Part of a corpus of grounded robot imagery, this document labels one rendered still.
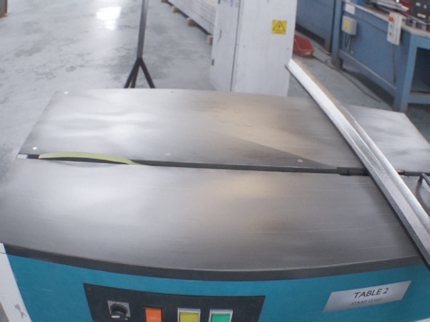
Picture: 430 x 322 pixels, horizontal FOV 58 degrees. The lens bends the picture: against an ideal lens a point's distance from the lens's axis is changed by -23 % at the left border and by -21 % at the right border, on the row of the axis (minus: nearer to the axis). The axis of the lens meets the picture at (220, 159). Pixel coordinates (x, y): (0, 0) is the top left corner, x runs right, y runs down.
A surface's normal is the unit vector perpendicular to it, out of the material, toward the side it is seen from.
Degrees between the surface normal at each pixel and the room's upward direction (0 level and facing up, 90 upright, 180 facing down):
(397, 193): 75
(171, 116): 0
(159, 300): 90
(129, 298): 90
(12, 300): 90
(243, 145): 0
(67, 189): 0
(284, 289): 90
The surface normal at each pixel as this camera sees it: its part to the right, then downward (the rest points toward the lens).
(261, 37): 0.30, 0.50
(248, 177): 0.09, -0.87
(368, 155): -0.92, -0.22
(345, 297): 0.07, 0.50
